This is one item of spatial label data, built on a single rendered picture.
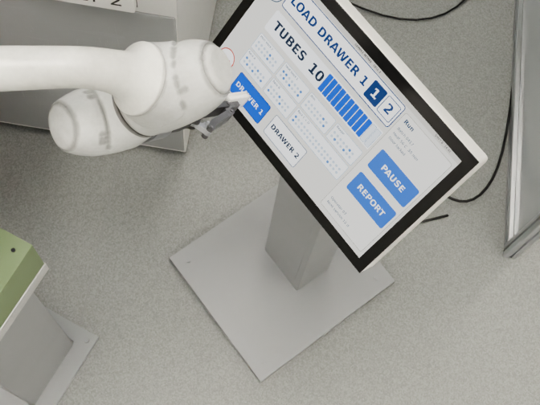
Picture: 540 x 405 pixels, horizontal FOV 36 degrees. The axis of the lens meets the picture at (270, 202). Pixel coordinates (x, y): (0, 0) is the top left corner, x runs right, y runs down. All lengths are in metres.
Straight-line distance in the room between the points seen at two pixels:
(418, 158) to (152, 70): 0.51
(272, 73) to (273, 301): 1.04
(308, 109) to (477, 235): 1.25
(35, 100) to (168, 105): 1.36
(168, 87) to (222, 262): 1.39
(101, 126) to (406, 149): 0.52
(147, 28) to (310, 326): 0.99
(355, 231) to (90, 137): 0.53
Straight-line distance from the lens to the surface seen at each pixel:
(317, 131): 1.51
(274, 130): 1.56
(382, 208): 1.47
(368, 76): 1.45
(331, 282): 2.47
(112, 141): 1.24
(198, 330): 2.46
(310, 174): 1.53
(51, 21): 2.06
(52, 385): 2.45
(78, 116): 1.22
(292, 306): 2.44
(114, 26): 2.01
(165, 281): 2.49
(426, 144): 1.41
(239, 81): 1.60
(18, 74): 1.09
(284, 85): 1.54
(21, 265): 1.64
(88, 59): 1.09
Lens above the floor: 2.40
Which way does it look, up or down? 69 degrees down
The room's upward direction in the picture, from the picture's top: 11 degrees clockwise
